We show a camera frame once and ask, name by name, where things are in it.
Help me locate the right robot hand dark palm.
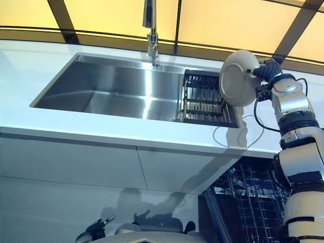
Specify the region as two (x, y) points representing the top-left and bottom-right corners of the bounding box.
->
(244, 57), (283, 83)

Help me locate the left robot hand dark palm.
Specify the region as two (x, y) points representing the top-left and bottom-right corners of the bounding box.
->
(85, 215), (116, 240)

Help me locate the cream round plate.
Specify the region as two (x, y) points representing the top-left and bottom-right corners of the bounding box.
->
(219, 50), (263, 107)

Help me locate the robot torso white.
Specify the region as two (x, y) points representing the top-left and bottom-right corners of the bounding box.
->
(90, 224), (211, 243)

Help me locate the black sink dish rack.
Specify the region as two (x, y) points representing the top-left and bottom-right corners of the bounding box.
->
(181, 72), (237, 125)

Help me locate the wide white cabinet door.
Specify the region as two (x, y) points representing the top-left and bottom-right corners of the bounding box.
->
(0, 134), (150, 190)

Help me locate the narrow white cabinet door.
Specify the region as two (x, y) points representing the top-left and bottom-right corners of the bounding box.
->
(136, 149), (241, 194)

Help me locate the chrome pull-down faucet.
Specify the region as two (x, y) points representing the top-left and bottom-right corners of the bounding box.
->
(142, 0), (160, 68)

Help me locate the stainless steel sink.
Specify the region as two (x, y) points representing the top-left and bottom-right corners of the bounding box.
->
(29, 52), (241, 129)

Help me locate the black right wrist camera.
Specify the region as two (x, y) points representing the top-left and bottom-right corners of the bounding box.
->
(255, 85), (273, 101)

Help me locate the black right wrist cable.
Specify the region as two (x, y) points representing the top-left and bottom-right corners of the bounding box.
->
(254, 77), (308, 132)

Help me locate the dishwasher wire rack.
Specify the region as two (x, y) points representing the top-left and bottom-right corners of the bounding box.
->
(214, 160), (291, 243)

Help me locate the dark window frame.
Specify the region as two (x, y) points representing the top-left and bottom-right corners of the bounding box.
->
(0, 0), (324, 69)

